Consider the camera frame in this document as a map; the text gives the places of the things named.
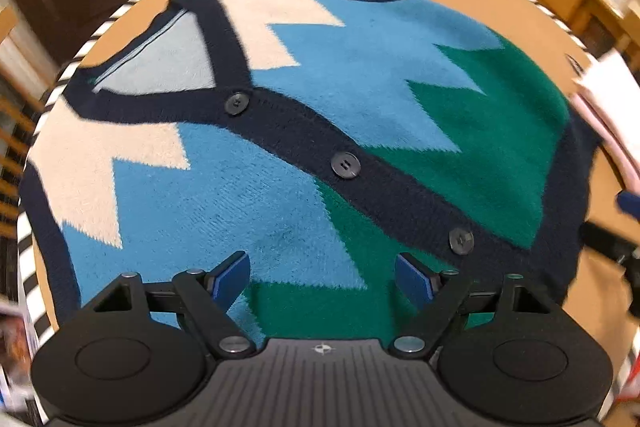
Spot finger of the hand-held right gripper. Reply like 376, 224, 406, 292
616, 189, 640, 222

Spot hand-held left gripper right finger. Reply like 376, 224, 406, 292
389, 252, 563, 359

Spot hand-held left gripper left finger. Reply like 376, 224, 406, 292
80, 250, 257, 356

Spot zigzag knit cardigan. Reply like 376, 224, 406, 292
19, 0, 601, 343

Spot pink and white cloth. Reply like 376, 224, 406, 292
570, 49, 640, 195

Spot wooden chair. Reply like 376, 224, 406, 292
0, 7, 48, 240

